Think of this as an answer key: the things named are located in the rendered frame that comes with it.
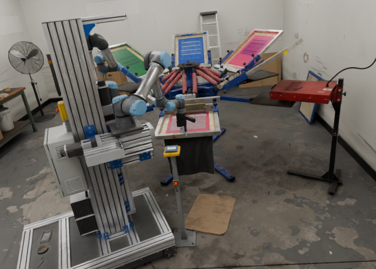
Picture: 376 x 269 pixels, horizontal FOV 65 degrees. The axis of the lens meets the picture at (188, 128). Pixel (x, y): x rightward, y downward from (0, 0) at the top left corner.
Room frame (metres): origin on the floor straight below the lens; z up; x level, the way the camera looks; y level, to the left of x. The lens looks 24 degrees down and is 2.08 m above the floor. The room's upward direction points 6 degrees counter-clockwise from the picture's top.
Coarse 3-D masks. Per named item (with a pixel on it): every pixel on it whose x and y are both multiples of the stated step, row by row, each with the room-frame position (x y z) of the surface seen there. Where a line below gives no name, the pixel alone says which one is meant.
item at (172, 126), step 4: (172, 120) 2.78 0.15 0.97; (176, 120) 2.77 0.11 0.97; (188, 120) 2.73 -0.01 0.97; (168, 124) 2.68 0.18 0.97; (172, 124) 2.67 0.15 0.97; (176, 124) 2.66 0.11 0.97; (188, 124) 2.63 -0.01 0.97; (168, 128) 2.58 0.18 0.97; (172, 128) 2.57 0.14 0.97; (176, 128) 2.56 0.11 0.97; (168, 132) 2.49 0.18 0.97; (172, 132) 2.48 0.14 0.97; (176, 132) 2.47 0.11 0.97
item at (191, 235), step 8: (168, 152) 2.13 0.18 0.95; (176, 152) 2.12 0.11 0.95; (176, 168) 2.15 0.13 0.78; (176, 176) 2.15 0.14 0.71; (176, 192) 2.15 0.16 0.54; (176, 200) 2.15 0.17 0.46; (184, 224) 2.15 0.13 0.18; (176, 232) 2.25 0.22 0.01; (184, 232) 2.15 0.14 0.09; (192, 232) 2.22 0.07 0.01; (176, 240) 2.14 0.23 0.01; (184, 240) 2.13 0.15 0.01; (192, 240) 2.11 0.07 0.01
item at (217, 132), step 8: (208, 104) 3.06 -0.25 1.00; (216, 112) 2.77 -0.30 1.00; (160, 120) 2.73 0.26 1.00; (216, 120) 2.56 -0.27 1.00; (160, 128) 2.53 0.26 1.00; (216, 128) 2.38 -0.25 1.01; (160, 136) 2.35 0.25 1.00; (168, 136) 2.34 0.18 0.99; (176, 136) 2.34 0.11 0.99; (184, 136) 2.33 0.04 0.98; (192, 136) 2.32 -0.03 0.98
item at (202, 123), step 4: (200, 112) 2.92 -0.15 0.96; (204, 112) 2.91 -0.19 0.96; (208, 112) 2.89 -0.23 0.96; (200, 116) 2.80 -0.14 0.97; (204, 116) 2.79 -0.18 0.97; (208, 116) 2.78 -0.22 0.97; (196, 120) 2.71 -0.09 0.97; (200, 120) 2.69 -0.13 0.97; (204, 120) 2.68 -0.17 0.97; (208, 120) 2.67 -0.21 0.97; (192, 124) 2.61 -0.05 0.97; (196, 124) 2.60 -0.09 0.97; (200, 124) 2.59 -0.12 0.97; (204, 124) 2.58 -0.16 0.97; (208, 124) 2.57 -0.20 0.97; (188, 128) 2.53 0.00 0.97; (192, 128) 2.52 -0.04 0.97; (196, 128) 2.51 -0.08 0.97; (200, 128) 2.50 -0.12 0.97; (204, 128) 2.49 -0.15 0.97; (208, 128) 2.48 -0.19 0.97
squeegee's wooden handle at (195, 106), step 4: (188, 104) 2.93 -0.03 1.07; (192, 104) 2.91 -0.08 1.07; (196, 104) 2.90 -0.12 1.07; (200, 104) 2.90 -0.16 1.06; (204, 104) 2.89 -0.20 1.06; (176, 108) 2.92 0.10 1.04; (188, 108) 2.91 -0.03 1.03; (192, 108) 2.90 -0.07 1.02; (196, 108) 2.90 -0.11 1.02; (200, 108) 2.90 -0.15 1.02
